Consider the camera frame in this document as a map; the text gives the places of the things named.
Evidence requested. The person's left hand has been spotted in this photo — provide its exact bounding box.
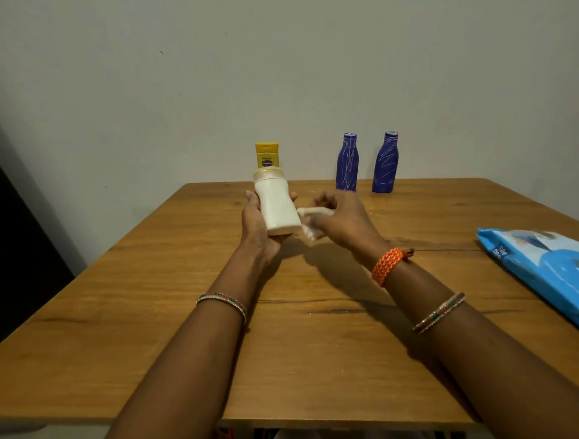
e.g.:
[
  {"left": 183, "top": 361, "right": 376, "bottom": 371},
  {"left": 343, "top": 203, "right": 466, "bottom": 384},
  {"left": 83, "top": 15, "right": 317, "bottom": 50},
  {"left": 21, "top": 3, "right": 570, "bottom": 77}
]
[{"left": 239, "top": 189, "right": 299, "bottom": 268}]

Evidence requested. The person's right hand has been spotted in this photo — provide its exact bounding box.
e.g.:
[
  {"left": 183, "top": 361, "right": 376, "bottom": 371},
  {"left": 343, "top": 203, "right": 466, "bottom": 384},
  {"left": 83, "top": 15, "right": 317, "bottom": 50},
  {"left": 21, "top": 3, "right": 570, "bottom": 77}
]
[{"left": 312, "top": 189, "right": 393, "bottom": 268}]

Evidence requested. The white bottle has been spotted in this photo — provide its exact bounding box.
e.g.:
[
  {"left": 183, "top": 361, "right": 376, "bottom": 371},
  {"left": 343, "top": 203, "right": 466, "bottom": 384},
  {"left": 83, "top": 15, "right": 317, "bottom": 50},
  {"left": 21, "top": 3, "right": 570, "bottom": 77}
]
[{"left": 253, "top": 166, "right": 303, "bottom": 237}]

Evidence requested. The white wet wipe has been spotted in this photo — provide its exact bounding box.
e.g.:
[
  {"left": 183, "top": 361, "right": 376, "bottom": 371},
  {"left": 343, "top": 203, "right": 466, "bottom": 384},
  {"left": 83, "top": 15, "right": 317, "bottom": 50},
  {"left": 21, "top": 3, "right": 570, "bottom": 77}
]
[{"left": 296, "top": 207, "right": 336, "bottom": 243}]

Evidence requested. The blue scribbled bottle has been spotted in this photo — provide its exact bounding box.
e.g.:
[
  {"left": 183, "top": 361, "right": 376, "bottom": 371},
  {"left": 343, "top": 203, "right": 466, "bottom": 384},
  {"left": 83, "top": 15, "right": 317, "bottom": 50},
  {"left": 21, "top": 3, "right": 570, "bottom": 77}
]
[
  {"left": 372, "top": 131, "right": 400, "bottom": 194},
  {"left": 335, "top": 132, "right": 360, "bottom": 192}
]

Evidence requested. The yellow bottle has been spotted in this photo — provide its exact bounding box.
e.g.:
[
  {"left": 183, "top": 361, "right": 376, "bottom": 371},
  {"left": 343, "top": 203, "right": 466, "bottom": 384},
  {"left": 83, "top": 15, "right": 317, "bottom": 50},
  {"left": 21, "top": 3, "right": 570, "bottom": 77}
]
[{"left": 255, "top": 142, "right": 280, "bottom": 169}]

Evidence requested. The blue wet wipes pack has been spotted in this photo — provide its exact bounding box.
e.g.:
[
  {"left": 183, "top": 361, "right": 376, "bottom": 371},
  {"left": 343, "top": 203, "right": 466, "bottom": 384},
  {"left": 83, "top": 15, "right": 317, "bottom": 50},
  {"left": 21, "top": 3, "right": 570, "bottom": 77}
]
[{"left": 476, "top": 227, "right": 579, "bottom": 327}]

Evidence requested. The person's right forearm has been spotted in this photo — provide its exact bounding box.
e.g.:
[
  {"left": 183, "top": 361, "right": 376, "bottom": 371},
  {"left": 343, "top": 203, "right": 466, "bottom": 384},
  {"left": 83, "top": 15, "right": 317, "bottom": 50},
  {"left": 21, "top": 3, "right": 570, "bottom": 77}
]
[{"left": 382, "top": 260, "right": 579, "bottom": 439}]

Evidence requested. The person's left forearm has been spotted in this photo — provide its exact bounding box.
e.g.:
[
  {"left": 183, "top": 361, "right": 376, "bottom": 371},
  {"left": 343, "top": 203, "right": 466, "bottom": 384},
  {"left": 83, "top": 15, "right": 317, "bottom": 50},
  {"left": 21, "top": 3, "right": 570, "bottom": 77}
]
[{"left": 104, "top": 253, "right": 270, "bottom": 439}]

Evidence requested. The orange thread wristband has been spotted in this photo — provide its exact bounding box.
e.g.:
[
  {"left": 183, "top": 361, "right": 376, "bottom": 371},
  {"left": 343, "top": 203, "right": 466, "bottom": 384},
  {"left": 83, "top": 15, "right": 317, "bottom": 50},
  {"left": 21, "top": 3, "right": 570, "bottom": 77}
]
[{"left": 371, "top": 247, "right": 415, "bottom": 288}]

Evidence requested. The thin beaded bangle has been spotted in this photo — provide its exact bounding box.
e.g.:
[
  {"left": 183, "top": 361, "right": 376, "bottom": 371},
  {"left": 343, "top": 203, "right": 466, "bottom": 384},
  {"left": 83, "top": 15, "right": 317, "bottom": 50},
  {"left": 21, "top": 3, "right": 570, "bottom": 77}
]
[
  {"left": 195, "top": 292, "right": 248, "bottom": 326},
  {"left": 412, "top": 291, "right": 466, "bottom": 335}
]

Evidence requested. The wooden table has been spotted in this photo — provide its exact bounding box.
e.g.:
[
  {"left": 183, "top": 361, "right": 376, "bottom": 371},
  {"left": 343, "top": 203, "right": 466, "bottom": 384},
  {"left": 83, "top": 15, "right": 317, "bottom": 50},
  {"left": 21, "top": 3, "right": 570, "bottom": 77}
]
[{"left": 0, "top": 177, "right": 579, "bottom": 431}]

